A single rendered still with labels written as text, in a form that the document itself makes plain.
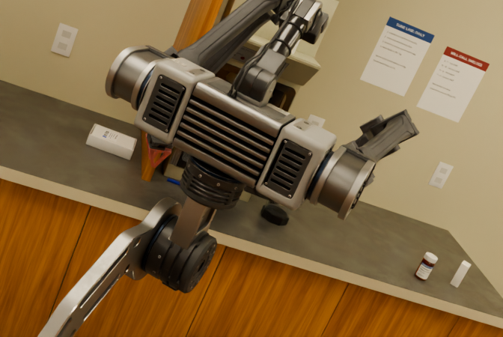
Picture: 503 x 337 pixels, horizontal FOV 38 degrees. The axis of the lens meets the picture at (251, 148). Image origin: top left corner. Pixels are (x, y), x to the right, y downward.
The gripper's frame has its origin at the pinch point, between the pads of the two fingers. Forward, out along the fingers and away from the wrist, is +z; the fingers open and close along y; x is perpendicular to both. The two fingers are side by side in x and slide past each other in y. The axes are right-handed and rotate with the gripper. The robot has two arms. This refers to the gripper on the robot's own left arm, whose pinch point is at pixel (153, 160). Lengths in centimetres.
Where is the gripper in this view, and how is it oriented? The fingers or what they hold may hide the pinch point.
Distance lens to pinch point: 218.2
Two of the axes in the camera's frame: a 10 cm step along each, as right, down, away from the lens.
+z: -3.2, 8.5, 4.3
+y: -2.6, -5.1, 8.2
